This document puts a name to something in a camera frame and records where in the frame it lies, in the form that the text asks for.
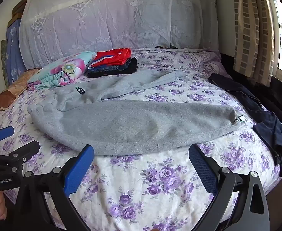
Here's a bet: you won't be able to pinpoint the folded black garment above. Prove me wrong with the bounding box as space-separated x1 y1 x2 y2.
87 58 138 78

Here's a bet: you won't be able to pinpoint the purple floral bedsheet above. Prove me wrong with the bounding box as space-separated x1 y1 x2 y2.
0 48 282 231

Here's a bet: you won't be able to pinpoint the beige checked curtain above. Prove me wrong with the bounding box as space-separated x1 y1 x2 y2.
232 0 281 87

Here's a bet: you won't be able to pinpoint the folded blue jeans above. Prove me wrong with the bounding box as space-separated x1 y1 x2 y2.
88 64 127 74

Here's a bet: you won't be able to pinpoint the folded floral quilt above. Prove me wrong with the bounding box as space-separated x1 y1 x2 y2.
27 51 97 90

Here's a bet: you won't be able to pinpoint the dark navy clothes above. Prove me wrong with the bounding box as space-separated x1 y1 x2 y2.
208 73 282 177

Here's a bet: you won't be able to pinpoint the person's left hand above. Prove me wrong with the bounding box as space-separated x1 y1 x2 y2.
0 192 8 220

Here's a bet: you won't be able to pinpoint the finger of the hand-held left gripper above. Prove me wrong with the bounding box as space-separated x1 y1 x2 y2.
0 140 41 167
0 123 14 147

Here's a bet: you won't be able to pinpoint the folded red shorts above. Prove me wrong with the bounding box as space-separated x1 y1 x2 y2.
93 48 132 68

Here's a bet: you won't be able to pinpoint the orange brown pillow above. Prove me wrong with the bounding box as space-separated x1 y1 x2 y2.
0 68 41 112

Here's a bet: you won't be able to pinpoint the grey fleece sweater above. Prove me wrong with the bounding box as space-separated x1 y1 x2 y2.
27 69 246 156

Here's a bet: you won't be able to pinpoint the blue printed cloth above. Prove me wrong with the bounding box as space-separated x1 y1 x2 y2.
6 19 27 87

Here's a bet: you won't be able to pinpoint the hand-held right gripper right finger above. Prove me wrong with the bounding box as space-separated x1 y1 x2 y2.
189 144 270 231

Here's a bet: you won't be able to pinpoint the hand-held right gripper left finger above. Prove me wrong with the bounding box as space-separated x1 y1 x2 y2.
16 144 95 231

